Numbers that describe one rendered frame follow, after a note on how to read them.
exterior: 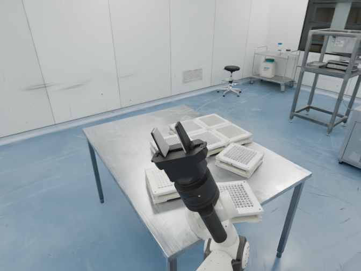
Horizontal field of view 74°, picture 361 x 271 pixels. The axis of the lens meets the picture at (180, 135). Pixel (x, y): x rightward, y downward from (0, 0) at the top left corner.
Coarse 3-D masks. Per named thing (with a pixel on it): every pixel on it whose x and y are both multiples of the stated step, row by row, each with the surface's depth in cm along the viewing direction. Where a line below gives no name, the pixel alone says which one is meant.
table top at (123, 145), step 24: (120, 120) 230; (144, 120) 230; (168, 120) 230; (96, 144) 190; (120, 144) 190; (144, 144) 190; (120, 168) 162; (144, 168) 162; (216, 168) 162; (264, 168) 162; (288, 168) 162; (144, 192) 141; (264, 192) 141; (144, 216) 125; (168, 216) 125; (168, 240) 112; (192, 240) 112
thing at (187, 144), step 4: (176, 124) 47; (180, 124) 48; (176, 128) 46; (180, 128) 47; (176, 132) 47; (180, 132) 47; (184, 132) 48; (180, 136) 47; (184, 136) 48; (188, 136) 50; (180, 140) 48; (184, 140) 48; (188, 140) 49; (184, 144) 48; (188, 144) 49; (192, 144) 49; (184, 148) 48; (188, 148) 48; (192, 148) 49
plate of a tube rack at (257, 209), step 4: (244, 180) 140; (216, 184) 136; (220, 184) 136; (224, 184) 136; (236, 184) 136; (244, 184) 136; (228, 188) 133; (248, 188) 133; (244, 192) 130; (248, 192) 130; (252, 192) 130; (252, 196) 128; (252, 200) 125; (256, 200) 125; (256, 204) 122; (236, 208) 120; (240, 208) 120; (244, 208) 120; (248, 208) 120; (252, 208) 120; (256, 208) 120; (260, 208) 120; (240, 212) 118; (244, 212) 118; (248, 212) 118; (252, 212) 118; (256, 212) 118; (260, 212) 118; (236, 216) 117
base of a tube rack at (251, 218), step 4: (240, 216) 121; (244, 216) 121; (248, 216) 121; (252, 216) 121; (232, 220) 119; (236, 220) 119; (240, 220) 119; (244, 220) 120; (248, 220) 120; (252, 220) 120; (256, 220) 121; (260, 220) 121
